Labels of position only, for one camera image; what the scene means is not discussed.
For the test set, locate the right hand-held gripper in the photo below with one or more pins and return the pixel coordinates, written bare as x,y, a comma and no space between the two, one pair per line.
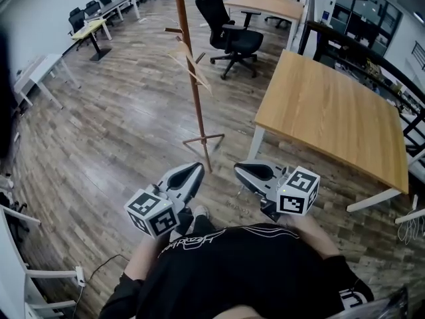
293,198

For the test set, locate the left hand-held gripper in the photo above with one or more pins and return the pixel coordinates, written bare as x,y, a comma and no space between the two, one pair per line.
149,209

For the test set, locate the brown wooden coat rack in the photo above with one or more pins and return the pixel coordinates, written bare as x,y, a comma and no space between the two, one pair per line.
196,105

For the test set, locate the light wooden clothes hanger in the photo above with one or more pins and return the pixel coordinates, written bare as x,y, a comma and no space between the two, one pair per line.
191,65

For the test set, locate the person's right forearm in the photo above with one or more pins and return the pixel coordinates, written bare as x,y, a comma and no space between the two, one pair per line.
315,238

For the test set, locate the person's left forearm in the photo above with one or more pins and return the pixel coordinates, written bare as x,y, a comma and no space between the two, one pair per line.
142,258

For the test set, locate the person's white shoe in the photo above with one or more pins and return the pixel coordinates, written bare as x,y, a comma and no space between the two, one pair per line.
201,213

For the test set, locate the large wooden table white legs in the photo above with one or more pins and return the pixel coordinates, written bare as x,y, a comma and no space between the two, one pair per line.
332,111

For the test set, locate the person's black printed t-shirt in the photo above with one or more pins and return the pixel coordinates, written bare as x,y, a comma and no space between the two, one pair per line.
239,271

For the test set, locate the black high-back office chair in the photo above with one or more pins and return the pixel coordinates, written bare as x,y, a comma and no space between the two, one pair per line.
235,38

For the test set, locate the white power strip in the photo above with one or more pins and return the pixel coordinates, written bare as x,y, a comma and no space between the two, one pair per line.
80,276

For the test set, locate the black railing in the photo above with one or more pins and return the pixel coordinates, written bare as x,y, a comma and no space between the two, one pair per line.
382,62

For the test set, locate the black armrest office chair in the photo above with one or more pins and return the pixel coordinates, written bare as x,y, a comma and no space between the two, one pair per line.
277,2

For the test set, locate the small yellow table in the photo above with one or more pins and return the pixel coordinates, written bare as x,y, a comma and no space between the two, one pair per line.
89,28

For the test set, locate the white bench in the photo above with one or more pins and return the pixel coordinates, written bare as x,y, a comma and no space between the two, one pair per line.
43,68

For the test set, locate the long dark table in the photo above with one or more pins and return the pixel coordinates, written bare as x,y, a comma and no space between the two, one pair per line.
113,5

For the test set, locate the row of black office chairs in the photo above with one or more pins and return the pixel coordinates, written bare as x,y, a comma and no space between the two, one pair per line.
99,2

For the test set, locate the wooden table white frame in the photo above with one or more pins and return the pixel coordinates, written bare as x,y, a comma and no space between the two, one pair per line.
265,5

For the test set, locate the blue wall sign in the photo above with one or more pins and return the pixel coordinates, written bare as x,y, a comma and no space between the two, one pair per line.
325,16

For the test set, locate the white metal frame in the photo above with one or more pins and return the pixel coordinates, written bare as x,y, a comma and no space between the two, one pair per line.
30,272

